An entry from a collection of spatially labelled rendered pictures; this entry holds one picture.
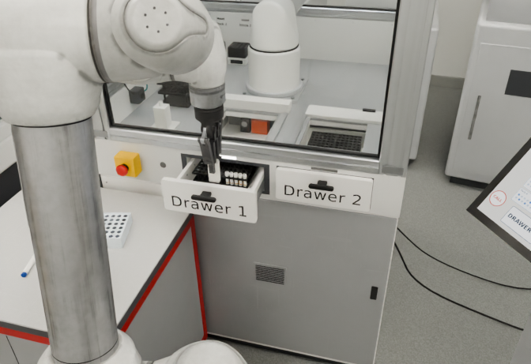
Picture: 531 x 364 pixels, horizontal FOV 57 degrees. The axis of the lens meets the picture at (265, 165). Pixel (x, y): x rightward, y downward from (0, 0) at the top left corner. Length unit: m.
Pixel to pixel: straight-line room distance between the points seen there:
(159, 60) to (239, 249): 1.23
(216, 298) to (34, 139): 1.39
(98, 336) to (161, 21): 0.48
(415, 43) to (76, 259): 0.92
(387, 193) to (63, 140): 1.03
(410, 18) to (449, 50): 3.28
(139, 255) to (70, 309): 0.71
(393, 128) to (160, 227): 0.76
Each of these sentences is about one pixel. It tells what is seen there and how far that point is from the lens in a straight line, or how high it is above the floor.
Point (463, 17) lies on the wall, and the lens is 4.46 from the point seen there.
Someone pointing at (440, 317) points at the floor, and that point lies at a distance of 2.38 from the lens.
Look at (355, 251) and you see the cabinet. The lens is 1.62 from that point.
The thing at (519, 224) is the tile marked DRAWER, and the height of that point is 1.00.
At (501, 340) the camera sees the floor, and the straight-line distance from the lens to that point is 2.38.
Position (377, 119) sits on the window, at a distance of 1.37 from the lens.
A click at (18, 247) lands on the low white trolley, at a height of 0.76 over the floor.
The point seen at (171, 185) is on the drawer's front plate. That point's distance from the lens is 1.45.
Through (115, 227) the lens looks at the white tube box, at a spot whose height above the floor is 0.79.
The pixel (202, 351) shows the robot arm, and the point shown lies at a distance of 0.84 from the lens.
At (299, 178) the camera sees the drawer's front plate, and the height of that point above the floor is 0.91.
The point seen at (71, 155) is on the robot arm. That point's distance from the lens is 0.68.
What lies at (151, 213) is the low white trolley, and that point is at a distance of 1.61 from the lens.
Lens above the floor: 1.72
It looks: 32 degrees down
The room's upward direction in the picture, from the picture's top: 1 degrees counter-clockwise
